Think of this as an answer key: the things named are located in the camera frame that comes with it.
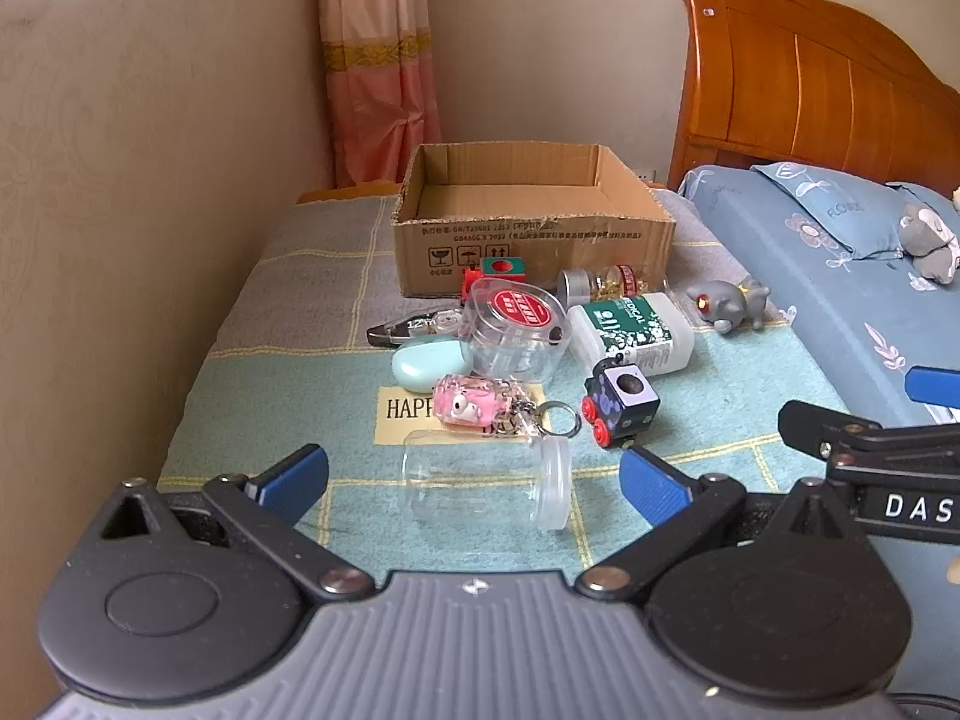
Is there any silver-lid glass jar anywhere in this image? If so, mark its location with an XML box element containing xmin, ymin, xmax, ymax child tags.
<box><xmin>556</xmin><ymin>262</ymin><xmax>640</xmax><ymax>302</ymax></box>

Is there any wooden bed headboard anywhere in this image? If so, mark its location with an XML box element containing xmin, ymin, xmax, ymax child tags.
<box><xmin>667</xmin><ymin>0</ymin><xmax>960</xmax><ymax>200</ymax></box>

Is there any mint egg-shaped case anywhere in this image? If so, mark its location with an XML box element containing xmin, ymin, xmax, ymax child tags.
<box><xmin>391</xmin><ymin>337</ymin><xmax>473</xmax><ymax>392</ymax></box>

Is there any brown cardboard box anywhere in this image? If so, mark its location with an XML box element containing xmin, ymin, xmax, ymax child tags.
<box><xmin>391</xmin><ymin>141</ymin><xmax>677</xmax><ymax>298</ymax></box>

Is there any pink keychain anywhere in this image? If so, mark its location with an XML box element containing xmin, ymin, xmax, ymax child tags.
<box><xmin>433</xmin><ymin>373</ymin><xmax>583</xmax><ymax>440</ymax></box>

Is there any grey toy figure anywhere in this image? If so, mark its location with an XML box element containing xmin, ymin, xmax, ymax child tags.
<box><xmin>688</xmin><ymin>277</ymin><xmax>770</xmax><ymax>334</ymax></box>

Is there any clear round red-label container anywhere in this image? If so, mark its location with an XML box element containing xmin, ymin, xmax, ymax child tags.
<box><xmin>459</xmin><ymin>277</ymin><xmax>571</xmax><ymax>383</ymax></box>

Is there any white green-label bottle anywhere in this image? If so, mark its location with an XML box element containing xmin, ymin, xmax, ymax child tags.
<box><xmin>567</xmin><ymin>292</ymin><xmax>697</xmax><ymax>377</ymax></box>

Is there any blue floral pillow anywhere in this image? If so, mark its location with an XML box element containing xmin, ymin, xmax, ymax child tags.
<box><xmin>750</xmin><ymin>160</ymin><xmax>959</xmax><ymax>272</ymax></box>

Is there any pink curtain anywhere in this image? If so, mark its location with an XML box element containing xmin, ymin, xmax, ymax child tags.
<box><xmin>315</xmin><ymin>0</ymin><xmax>445</xmax><ymax>188</ymax></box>

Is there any clear plastic jar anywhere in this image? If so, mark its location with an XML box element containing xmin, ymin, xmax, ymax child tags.
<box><xmin>402</xmin><ymin>429</ymin><xmax>574</xmax><ymax>533</ymax></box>

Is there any dark blue toy train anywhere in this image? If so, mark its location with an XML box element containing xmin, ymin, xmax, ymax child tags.
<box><xmin>580</xmin><ymin>360</ymin><xmax>662</xmax><ymax>451</ymax></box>

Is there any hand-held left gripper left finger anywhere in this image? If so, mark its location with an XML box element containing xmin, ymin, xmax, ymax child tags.
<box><xmin>99</xmin><ymin>444</ymin><xmax>376</xmax><ymax>604</ymax></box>

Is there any wooden table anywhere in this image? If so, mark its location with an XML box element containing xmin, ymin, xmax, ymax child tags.
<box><xmin>295</xmin><ymin>181</ymin><xmax>403</xmax><ymax>206</ymax></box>

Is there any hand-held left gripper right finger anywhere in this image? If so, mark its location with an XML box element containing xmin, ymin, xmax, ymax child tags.
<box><xmin>574</xmin><ymin>444</ymin><xmax>857</xmax><ymax>604</ymax></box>

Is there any clear correction tape dispenser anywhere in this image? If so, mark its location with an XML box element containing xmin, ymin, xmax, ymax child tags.
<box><xmin>366</xmin><ymin>310</ymin><xmax>470</xmax><ymax>350</ymax></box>

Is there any red toy train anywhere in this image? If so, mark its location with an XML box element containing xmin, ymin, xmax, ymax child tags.
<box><xmin>459</xmin><ymin>256</ymin><xmax>526</xmax><ymax>296</ymax></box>

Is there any grey plush toy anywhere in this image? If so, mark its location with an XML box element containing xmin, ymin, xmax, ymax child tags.
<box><xmin>898</xmin><ymin>202</ymin><xmax>960</xmax><ymax>286</ymax></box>

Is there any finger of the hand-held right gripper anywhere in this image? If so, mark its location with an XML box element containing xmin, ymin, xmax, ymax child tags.
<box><xmin>904</xmin><ymin>366</ymin><xmax>960</xmax><ymax>421</ymax></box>
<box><xmin>778</xmin><ymin>399</ymin><xmax>960</xmax><ymax>466</ymax></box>

